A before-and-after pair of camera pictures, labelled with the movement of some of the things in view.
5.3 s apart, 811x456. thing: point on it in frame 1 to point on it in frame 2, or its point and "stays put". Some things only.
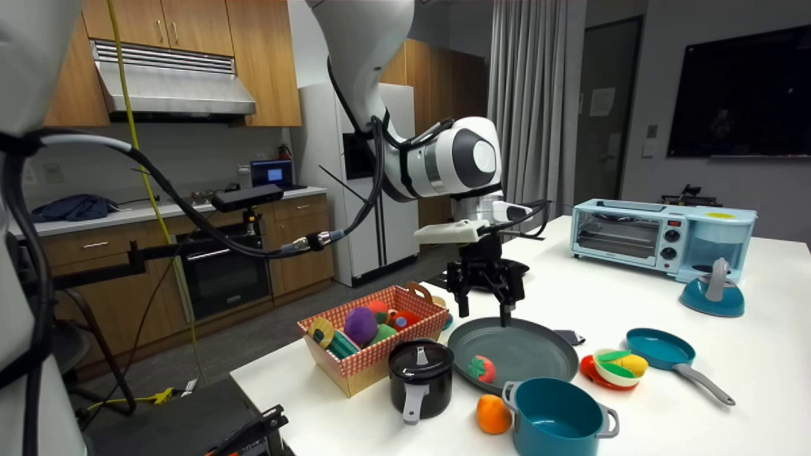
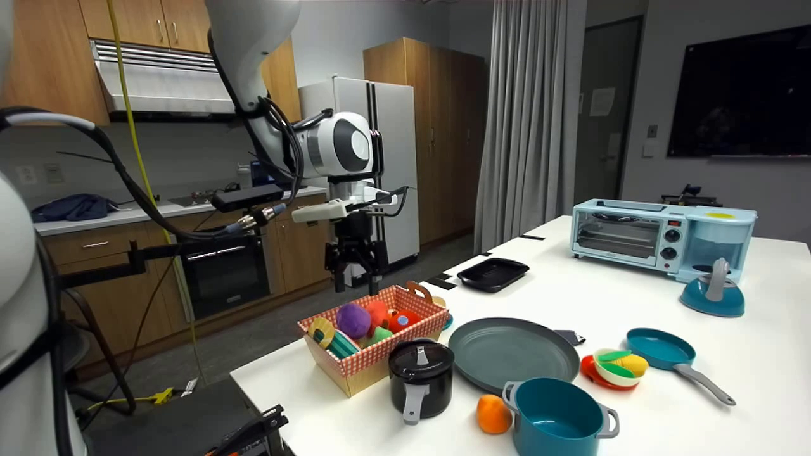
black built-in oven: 226,279 stays put
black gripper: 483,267 to 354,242
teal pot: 556,417 stays put
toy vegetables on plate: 614,367 stays put
